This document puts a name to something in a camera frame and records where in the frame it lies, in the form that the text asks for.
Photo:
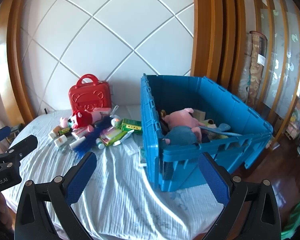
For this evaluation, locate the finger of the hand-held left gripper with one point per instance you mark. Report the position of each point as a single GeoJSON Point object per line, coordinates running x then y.
{"type": "Point", "coordinates": [1, 132]}
{"type": "Point", "coordinates": [25, 143]}

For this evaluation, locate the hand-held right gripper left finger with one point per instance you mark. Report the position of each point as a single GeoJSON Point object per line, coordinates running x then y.
{"type": "Point", "coordinates": [81, 177]}

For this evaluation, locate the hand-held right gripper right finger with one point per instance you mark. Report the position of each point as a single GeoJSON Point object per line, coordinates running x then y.
{"type": "Point", "coordinates": [213, 180]}

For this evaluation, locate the pink pig plush red dress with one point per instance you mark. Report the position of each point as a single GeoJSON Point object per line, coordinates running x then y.
{"type": "Point", "coordinates": [82, 120]}

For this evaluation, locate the large green medicine box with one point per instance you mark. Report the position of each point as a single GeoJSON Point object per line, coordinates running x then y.
{"type": "Point", "coordinates": [131, 125]}

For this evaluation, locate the blue plastic storage crate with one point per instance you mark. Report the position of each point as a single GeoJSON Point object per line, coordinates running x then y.
{"type": "Point", "coordinates": [151, 125]}

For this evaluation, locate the white tube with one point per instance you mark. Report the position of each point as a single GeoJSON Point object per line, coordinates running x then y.
{"type": "Point", "coordinates": [77, 143]}

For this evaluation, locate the blue feather duster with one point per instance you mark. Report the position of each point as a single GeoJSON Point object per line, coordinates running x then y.
{"type": "Point", "coordinates": [88, 140]}

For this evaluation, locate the white bottle green cap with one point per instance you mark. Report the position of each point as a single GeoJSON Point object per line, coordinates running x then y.
{"type": "Point", "coordinates": [100, 143]}

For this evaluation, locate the pink and white medicine box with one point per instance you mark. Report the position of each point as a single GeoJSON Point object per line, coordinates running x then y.
{"type": "Point", "coordinates": [80, 133]}
{"type": "Point", "coordinates": [102, 110]}

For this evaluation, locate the small pig plush teal dress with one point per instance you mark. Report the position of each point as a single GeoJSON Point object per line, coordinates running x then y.
{"type": "Point", "coordinates": [64, 122]}

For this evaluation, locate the blue-grey plush toy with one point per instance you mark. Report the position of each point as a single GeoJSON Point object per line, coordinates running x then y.
{"type": "Point", "coordinates": [223, 128]}

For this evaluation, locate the light green medicine box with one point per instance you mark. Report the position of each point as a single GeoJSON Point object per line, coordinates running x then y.
{"type": "Point", "coordinates": [112, 134]}

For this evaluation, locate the white card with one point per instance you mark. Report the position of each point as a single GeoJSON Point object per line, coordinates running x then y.
{"type": "Point", "coordinates": [142, 156]}

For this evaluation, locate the beige cardboard box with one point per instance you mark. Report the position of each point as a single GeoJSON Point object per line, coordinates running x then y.
{"type": "Point", "coordinates": [199, 115]}

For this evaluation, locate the pink pig plush blue dress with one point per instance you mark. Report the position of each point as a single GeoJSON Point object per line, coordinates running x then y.
{"type": "Point", "coordinates": [182, 120]}

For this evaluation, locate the red toy suitcase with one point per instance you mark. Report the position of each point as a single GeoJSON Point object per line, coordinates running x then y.
{"type": "Point", "coordinates": [90, 97]}

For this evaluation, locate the green cloth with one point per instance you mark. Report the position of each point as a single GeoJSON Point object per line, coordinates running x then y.
{"type": "Point", "coordinates": [297, 217]}

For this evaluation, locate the pile of household goods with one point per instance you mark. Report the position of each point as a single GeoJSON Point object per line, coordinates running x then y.
{"type": "Point", "coordinates": [297, 122]}

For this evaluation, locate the rolled patterned carpet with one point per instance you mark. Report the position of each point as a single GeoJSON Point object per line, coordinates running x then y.
{"type": "Point", "coordinates": [256, 67]}

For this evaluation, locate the wooden partition screen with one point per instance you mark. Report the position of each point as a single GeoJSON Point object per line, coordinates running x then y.
{"type": "Point", "coordinates": [277, 55]}

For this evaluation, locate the curved wooden frame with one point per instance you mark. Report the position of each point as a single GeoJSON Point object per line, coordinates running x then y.
{"type": "Point", "coordinates": [15, 55]}

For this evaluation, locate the wooden door frame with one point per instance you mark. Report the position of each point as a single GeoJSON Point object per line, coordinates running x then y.
{"type": "Point", "coordinates": [207, 30]}

